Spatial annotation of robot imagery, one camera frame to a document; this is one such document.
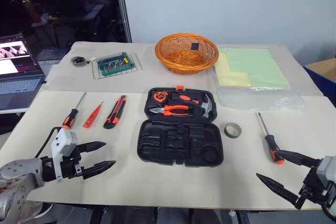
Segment yellow paper sheet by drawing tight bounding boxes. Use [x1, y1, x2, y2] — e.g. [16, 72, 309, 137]
[217, 52, 253, 88]

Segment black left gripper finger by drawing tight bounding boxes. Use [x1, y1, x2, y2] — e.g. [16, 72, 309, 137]
[81, 160, 117, 181]
[78, 141, 107, 154]

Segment orange wicker basket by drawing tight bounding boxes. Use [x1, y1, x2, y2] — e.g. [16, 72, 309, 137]
[154, 33, 220, 76]

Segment claw hammer black orange grip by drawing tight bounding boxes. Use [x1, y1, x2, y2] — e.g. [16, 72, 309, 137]
[167, 92, 216, 119]

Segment orange handled pliers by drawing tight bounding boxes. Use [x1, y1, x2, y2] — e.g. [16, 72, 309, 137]
[149, 104, 191, 117]

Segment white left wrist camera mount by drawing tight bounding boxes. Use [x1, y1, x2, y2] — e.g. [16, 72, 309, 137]
[50, 127, 79, 183]

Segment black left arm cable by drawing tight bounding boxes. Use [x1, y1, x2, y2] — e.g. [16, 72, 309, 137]
[35, 126, 60, 158]

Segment round metal tin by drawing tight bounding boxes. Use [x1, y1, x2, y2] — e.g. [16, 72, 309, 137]
[70, 55, 88, 67]

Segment open laptop computer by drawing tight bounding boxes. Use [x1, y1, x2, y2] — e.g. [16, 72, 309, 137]
[0, 34, 47, 112]

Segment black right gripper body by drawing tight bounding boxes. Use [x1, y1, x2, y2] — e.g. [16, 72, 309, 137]
[295, 158, 332, 210]

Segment black plastic tool case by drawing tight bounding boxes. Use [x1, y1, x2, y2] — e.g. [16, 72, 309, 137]
[136, 85, 225, 168]

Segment orange black utility knife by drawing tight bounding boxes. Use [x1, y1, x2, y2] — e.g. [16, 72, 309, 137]
[103, 95, 128, 130]

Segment black orange phillips screwdriver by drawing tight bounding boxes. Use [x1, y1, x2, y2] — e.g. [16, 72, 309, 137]
[256, 111, 286, 166]

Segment orange black flathead screwdriver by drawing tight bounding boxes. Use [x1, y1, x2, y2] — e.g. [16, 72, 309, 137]
[61, 92, 87, 130]

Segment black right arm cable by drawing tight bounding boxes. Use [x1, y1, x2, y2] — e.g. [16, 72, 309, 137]
[320, 199, 336, 221]

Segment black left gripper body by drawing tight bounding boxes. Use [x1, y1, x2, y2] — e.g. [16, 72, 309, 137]
[60, 145, 86, 182]

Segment blue bin with cardboard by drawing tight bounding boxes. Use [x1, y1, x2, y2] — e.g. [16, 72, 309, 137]
[302, 57, 336, 97]

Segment orange voltage tester pen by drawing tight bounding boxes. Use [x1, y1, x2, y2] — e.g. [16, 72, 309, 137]
[83, 101, 104, 129]

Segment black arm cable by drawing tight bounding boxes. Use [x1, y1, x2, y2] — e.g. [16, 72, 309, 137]
[320, 199, 336, 221]
[35, 126, 60, 158]

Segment grey tape roll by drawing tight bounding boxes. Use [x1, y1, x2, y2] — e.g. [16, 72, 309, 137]
[224, 122, 243, 139]

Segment beige table mat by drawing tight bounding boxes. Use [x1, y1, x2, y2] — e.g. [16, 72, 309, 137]
[0, 89, 336, 212]
[41, 41, 324, 97]

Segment green screwdriver bit case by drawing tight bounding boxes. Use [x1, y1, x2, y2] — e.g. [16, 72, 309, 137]
[97, 51, 137, 77]

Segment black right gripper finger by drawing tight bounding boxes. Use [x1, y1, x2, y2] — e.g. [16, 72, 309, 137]
[256, 173, 300, 206]
[274, 150, 322, 168]

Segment orange black tape measure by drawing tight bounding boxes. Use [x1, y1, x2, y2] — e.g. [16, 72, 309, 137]
[153, 90, 169, 103]

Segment metal frame post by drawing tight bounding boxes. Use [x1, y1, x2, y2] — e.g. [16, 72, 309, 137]
[113, 0, 133, 44]

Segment green yellow paper folders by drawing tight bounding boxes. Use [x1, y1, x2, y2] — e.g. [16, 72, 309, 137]
[213, 46, 306, 112]

